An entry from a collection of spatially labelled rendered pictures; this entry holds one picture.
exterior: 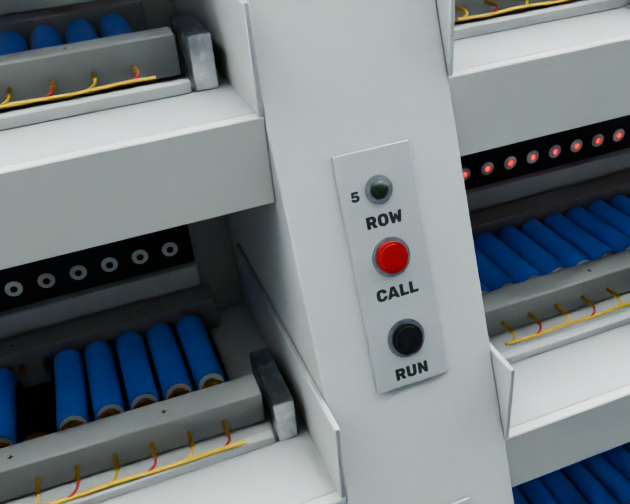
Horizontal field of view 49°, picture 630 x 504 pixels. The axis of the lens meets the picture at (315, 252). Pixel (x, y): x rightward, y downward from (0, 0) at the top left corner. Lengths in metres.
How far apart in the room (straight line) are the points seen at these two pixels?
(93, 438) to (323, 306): 0.15
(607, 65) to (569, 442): 0.21
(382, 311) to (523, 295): 0.15
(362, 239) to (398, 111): 0.06
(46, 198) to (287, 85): 0.12
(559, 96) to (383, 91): 0.10
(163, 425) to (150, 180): 0.15
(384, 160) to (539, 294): 0.18
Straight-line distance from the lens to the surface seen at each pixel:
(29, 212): 0.32
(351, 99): 0.33
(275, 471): 0.40
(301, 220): 0.33
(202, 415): 0.40
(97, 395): 0.44
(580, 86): 0.41
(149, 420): 0.40
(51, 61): 0.38
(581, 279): 0.49
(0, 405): 0.46
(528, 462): 0.44
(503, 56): 0.38
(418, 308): 0.36
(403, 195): 0.34
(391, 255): 0.34
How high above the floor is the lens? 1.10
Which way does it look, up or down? 13 degrees down
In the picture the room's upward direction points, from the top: 12 degrees counter-clockwise
